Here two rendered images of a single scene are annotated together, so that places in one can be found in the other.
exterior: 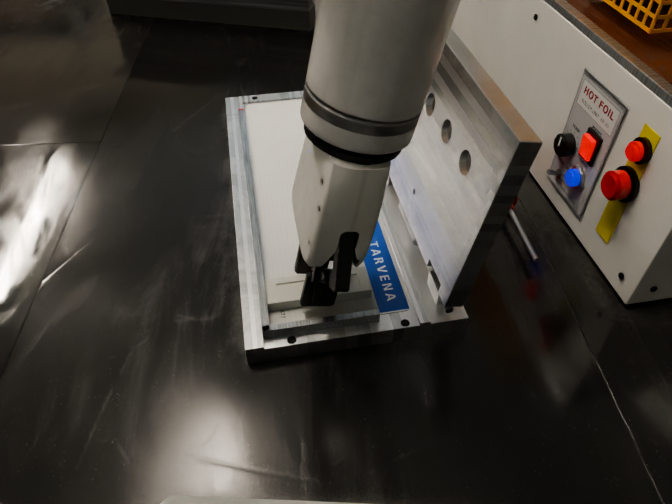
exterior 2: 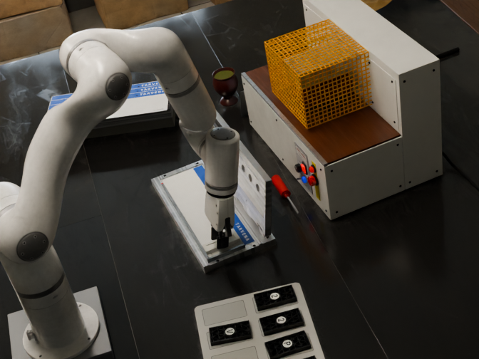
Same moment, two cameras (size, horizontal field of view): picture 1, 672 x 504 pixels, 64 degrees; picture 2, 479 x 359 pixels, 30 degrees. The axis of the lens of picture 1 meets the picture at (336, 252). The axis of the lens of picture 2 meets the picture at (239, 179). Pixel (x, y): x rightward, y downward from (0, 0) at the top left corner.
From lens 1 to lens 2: 1.86 m
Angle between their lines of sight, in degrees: 9
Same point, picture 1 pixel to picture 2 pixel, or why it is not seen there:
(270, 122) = (177, 185)
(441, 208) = (256, 204)
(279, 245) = (202, 233)
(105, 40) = not seen: hidden behind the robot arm
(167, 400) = (182, 289)
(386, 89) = (227, 179)
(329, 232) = (222, 219)
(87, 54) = not seen: hidden behind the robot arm
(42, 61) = not seen: hidden behind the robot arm
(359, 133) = (223, 191)
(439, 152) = (250, 184)
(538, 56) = (282, 134)
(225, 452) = (207, 295)
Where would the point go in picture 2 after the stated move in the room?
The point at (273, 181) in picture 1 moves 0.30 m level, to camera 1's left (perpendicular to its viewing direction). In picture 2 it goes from (189, 211) to (85, 238)
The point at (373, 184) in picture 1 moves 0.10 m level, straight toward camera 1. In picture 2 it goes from (230, 202) to (235, 228)
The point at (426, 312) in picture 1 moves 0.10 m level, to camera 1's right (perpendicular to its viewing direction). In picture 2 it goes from (260, 240) to (296, 230)
